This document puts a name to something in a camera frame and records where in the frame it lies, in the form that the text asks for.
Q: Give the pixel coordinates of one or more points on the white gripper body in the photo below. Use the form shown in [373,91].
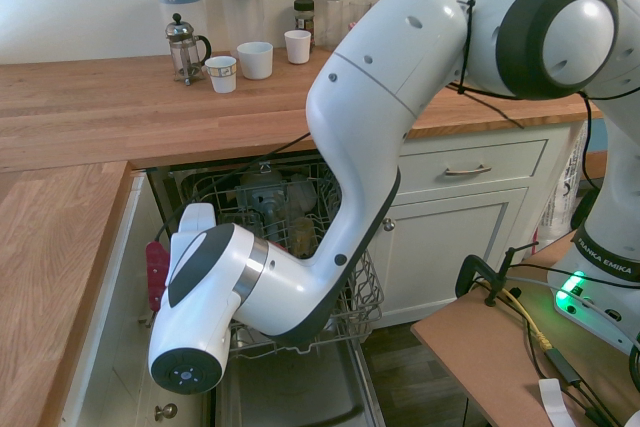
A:
[197,219]

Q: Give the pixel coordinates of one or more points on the red plate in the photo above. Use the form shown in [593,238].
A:
[157,272]

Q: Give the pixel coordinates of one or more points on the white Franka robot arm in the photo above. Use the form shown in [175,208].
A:
[380,72]

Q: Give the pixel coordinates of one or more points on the stainless dishwasher door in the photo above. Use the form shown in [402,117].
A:
[300,392]

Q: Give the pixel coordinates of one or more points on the clear glass container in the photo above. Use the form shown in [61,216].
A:
[302,192]

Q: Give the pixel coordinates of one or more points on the white cup with print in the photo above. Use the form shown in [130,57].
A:
[220,74]

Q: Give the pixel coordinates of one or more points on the wide white mug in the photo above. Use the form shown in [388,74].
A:
[255,62]

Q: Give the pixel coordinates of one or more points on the glass french press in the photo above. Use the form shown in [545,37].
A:
[185,52]

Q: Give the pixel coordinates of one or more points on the round metal cabinet knob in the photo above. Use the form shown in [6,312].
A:
[388,225]
[166,411]

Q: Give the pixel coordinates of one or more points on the white ribbed cup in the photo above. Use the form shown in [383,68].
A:
[297,47]

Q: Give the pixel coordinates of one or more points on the clear pitcher dark blue lid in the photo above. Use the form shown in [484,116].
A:
[240,17]

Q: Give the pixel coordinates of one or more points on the clear pitcher light blue lid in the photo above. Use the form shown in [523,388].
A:
[182,12]

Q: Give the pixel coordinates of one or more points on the spice jar black lid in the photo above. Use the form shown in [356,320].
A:
[304,19]

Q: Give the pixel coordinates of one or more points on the clear bottle green lid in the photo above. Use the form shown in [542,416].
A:
[333,22]

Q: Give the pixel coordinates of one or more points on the clear drinking glass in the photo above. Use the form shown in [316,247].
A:
[360,17]

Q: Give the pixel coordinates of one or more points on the black C-clamp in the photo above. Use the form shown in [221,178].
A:
[467,272]

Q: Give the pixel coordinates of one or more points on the wooden mounting board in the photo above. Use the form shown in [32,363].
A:
[475,357]

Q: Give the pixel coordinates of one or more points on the white printed plastic bag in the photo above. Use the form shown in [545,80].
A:
[562,187]

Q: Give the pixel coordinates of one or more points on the white paper strip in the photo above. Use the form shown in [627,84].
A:
[555,402]

